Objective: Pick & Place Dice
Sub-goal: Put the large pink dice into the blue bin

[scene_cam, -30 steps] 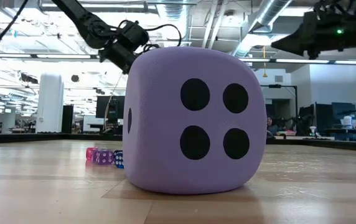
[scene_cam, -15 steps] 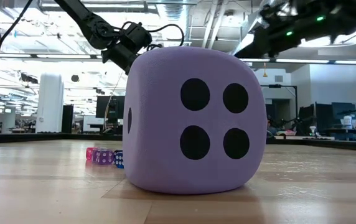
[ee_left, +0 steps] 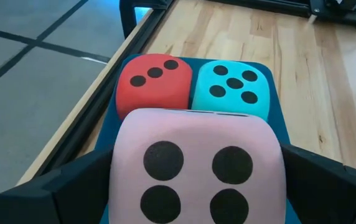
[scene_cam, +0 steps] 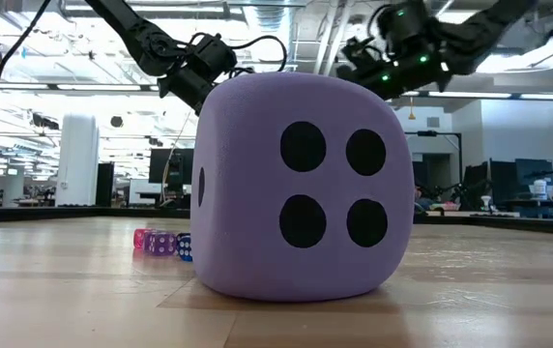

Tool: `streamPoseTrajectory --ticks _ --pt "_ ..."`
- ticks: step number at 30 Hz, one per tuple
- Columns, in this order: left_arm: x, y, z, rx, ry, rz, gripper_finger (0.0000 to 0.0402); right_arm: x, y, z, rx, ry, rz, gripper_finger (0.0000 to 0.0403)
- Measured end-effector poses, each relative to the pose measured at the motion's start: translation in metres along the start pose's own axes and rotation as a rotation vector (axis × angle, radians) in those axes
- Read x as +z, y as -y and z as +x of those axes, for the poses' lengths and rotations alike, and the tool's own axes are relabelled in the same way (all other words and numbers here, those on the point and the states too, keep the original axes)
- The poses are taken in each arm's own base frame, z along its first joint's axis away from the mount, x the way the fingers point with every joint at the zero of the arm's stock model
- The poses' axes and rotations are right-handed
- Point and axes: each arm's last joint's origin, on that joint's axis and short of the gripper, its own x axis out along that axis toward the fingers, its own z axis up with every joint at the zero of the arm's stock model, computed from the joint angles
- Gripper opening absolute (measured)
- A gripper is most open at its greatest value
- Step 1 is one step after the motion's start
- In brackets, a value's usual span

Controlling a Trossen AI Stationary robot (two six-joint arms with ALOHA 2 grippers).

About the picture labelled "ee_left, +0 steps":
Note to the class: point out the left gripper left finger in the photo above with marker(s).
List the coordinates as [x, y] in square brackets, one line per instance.
[41, 202]

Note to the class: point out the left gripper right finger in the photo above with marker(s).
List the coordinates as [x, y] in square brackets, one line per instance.
[327, 196]

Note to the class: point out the teal foam die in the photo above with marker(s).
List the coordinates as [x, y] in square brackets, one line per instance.
[227, 102]

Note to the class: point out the pink foam die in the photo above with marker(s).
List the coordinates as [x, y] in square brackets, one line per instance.
[196, 130]

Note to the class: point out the red foam die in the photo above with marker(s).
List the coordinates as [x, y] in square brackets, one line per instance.
[159, 93]

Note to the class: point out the blue plastic tray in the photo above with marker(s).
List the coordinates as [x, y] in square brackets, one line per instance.
[279, 124]

